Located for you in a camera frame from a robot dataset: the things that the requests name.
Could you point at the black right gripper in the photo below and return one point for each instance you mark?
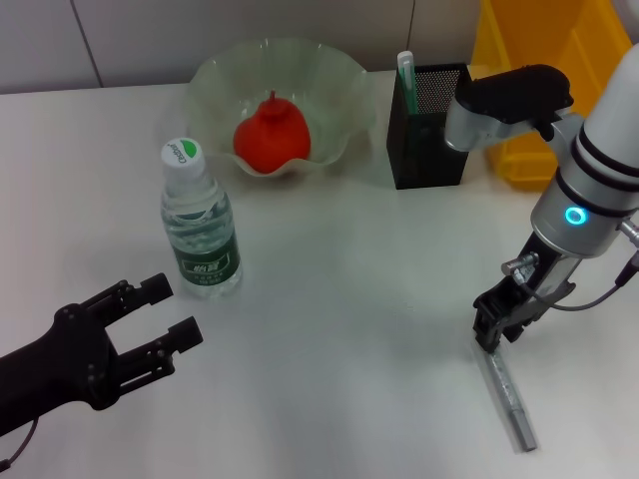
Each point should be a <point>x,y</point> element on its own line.
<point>539,284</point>

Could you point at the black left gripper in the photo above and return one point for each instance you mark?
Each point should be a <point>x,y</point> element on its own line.
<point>60,359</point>

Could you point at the clear green-label water bottle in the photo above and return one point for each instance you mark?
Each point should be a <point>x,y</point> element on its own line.
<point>207,264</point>

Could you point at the grey pen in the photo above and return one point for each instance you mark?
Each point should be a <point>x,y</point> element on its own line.
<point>509,394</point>

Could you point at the red pear-shaped fruit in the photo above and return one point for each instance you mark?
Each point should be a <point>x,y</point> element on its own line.
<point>272,140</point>

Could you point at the mint green utility knife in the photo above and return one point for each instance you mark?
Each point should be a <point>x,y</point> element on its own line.
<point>409,85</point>

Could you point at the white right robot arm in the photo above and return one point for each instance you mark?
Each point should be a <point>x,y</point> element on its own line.
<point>594,174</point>

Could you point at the black mesh pen holder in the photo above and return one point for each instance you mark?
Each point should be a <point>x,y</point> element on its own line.
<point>424,159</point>

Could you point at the pale green wavy fruit bowl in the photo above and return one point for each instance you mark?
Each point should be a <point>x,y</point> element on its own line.
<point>319,90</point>

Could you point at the yellow plastic storage bin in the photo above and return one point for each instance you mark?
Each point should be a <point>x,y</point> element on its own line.
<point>499,40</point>

